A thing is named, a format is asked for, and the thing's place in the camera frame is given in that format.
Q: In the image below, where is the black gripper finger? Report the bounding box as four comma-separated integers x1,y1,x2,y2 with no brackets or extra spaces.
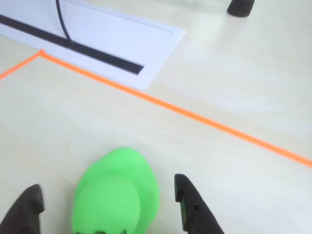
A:
174,173,225,234
0,184,46,234

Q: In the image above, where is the green rubber duck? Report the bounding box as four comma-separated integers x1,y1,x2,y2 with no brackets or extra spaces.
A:
72,147,160,234

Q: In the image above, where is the orange tape strip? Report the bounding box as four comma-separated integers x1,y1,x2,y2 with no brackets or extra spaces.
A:
38,49,312,169
0,50,46,81

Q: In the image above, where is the black round stand foot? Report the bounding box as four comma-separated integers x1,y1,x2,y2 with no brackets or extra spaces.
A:
226,0,255,18

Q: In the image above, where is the black cable into panel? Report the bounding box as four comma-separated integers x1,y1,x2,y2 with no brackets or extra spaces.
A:
55,0,74,49

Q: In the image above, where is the white table cable panel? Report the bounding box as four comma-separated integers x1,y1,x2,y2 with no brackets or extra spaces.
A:
0,0,186,90

